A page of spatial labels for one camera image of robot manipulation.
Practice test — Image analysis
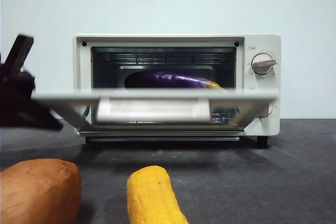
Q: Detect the beige oven door handle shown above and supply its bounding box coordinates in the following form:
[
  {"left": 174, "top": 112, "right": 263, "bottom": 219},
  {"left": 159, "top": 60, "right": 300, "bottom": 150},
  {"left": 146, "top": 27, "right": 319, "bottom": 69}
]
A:
[{"left": 96, "top": 97, "right": 212, "bottom": 123}]

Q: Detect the purple eggplant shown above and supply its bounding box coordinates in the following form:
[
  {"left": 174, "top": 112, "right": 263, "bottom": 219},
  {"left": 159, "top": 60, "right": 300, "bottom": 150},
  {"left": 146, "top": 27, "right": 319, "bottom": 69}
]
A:
[{"left": 124, "top": 71, "right": 228, "bottom": 91}]

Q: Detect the white Toshiba toaster oven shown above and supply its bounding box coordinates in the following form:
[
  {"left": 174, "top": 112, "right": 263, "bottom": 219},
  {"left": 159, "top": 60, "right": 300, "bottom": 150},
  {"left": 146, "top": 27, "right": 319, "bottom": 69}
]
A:
[{"left": 72, "top": 34, "right": 281, "bottom": 148}]

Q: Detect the beige knob with sideways grip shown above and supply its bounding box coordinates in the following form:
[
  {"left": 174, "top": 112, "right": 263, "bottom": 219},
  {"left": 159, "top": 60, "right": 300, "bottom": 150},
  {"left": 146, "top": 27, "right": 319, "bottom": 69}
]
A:
[{"left": 251, "top": 53, "right": 278, "bottom": 75}]

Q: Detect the glass oven door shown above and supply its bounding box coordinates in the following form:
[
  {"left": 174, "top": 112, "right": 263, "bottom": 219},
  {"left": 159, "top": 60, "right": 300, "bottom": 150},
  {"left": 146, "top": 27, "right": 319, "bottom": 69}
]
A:
[{"left": 30, "top": 89, "right": 280, "bottom": 133}]

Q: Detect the orange-brown sweet potato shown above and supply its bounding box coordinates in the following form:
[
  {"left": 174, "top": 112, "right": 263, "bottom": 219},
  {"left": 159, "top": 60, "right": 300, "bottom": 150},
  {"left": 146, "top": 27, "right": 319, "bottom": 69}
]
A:
[{"left": 0, "top": 158, "right": 82, "bottom": 224}]

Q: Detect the yellow corn cob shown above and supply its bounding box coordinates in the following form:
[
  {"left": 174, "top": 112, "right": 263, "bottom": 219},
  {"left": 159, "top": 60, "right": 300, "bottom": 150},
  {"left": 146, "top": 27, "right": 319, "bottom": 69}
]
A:
[{"left": 127, "top": 165, "right": 189, "bottom": 224}]

